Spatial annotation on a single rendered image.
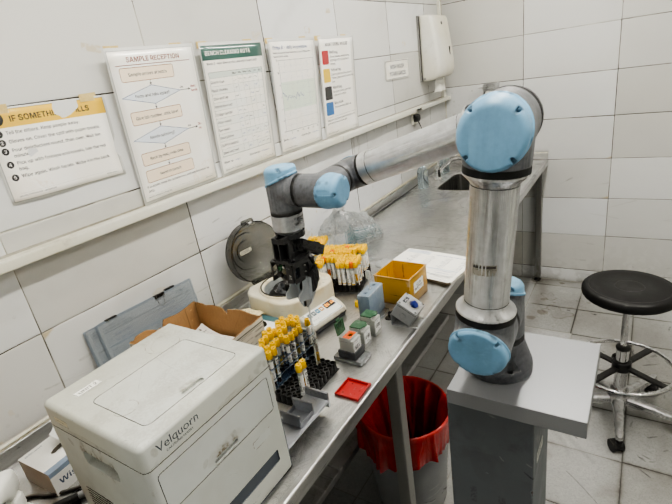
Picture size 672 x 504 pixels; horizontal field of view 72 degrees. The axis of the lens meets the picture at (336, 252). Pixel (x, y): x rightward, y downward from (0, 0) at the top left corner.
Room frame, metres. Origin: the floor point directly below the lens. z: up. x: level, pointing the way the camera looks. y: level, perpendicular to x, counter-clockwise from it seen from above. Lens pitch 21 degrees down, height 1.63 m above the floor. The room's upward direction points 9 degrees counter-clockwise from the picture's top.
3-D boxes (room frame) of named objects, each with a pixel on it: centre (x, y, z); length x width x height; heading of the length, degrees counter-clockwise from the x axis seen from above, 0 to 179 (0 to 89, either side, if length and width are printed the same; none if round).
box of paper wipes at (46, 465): (0.89, 0.65, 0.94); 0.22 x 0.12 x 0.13; 149
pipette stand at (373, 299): (1.31, -0.09, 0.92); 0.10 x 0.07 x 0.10; 147
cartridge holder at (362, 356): (1.10, 0.00, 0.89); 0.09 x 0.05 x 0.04; 54
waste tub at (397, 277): (1.42, -0.20, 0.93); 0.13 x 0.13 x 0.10; 52
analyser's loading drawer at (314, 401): (0.83, 0.15, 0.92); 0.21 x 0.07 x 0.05; 145
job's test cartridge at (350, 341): (1.10, 0.00, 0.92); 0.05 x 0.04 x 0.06; 54
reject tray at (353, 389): (0.96, 0.01, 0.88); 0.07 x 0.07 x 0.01; 55
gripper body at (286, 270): (1.03, 0.10, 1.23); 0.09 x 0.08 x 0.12; 145
